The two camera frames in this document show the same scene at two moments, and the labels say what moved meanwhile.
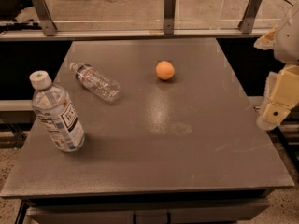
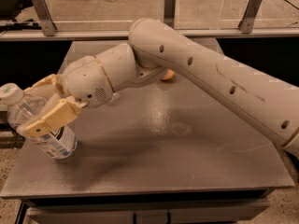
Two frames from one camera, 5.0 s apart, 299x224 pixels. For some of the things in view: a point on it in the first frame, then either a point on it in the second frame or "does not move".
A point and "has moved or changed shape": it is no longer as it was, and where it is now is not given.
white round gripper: (289, 42) -> (83, 79)
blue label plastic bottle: (52, 106) has moved or changed shape
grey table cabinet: (193, 207) does not move
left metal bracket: (44, 13) does not move
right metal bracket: (246, 24) does not move
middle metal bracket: (169, 12) does not move
